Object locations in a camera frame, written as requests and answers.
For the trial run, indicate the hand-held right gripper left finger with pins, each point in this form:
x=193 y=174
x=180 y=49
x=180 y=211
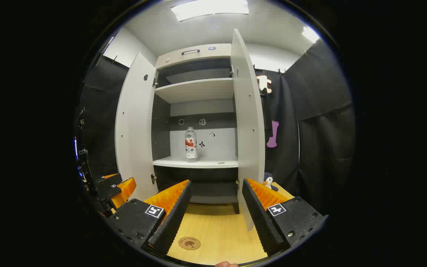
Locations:
x=172 y=218

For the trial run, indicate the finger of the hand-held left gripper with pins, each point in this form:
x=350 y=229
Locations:
x=124 y=191
x=108 y=181

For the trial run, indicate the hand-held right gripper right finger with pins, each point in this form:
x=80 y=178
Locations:
x=260 y=218

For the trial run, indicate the round wooden coaster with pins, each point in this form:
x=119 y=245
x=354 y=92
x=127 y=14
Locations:
x=189 y=243

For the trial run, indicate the white cabinet door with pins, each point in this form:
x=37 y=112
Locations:
x=248 y=129
x=135 y=129

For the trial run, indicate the clear bottle with red label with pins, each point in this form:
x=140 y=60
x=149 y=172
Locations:
x=191 y=148

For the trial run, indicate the white cabinet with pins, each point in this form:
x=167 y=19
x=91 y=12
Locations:
x=198 y=89

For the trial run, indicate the white cabinet drawer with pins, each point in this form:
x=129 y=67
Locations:
x=217 y=52

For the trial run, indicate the penguin plush toy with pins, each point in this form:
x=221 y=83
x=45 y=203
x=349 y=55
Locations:
x=270 y=182

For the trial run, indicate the black backdrop cloth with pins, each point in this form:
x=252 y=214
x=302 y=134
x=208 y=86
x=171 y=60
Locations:
x=321 y=129

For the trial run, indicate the small ceiling light panel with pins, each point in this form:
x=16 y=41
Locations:
x=310 y=34

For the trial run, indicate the large ceiling light panel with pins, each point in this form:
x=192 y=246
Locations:
x=209 y=8

